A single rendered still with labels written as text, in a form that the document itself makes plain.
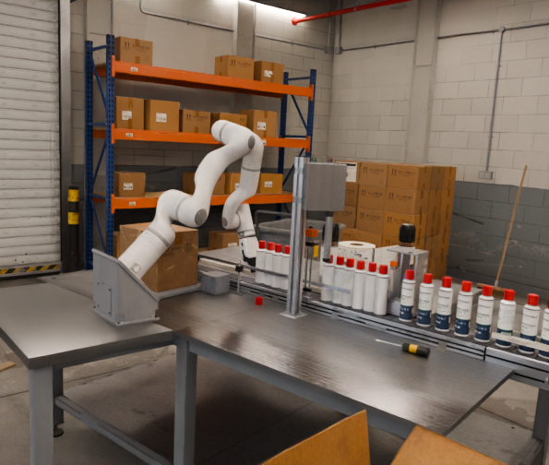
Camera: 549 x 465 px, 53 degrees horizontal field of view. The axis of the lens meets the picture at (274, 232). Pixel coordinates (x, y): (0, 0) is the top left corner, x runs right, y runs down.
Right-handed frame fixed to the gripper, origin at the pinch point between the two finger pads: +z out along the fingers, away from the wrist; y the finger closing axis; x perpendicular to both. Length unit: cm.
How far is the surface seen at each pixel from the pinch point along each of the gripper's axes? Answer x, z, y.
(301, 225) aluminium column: -45.7, -12.7, -15.6
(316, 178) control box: -58, -29, -15
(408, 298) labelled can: -79, 25, -2
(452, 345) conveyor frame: -93, 43, -5
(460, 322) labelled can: -97, 36, -2
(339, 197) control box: -61, -20, -7
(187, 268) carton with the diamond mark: 19.5, -6.8, -23.9
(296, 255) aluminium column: -40.9, -1.3, -16.7
